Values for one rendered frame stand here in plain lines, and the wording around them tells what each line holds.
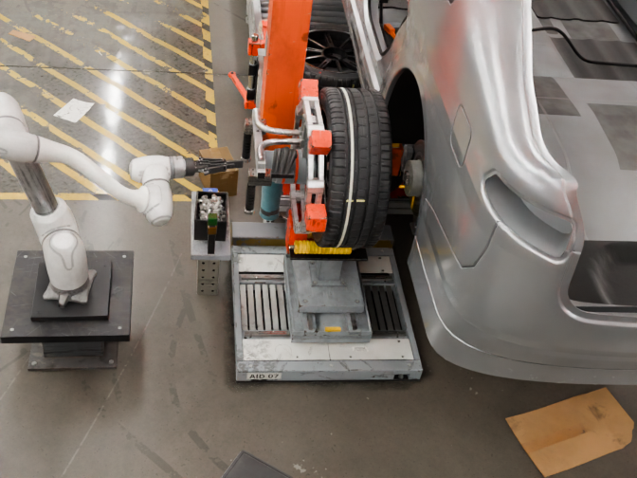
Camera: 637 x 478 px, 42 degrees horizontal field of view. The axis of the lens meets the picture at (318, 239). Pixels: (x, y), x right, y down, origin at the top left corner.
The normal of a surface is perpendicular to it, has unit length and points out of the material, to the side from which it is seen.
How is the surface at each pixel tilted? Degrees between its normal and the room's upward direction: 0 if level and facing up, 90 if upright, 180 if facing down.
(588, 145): 2
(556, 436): 2
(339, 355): 0
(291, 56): 90
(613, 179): 22
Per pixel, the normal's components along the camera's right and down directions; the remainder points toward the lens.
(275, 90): 0.11, 0.68
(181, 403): 0.12, -0.73
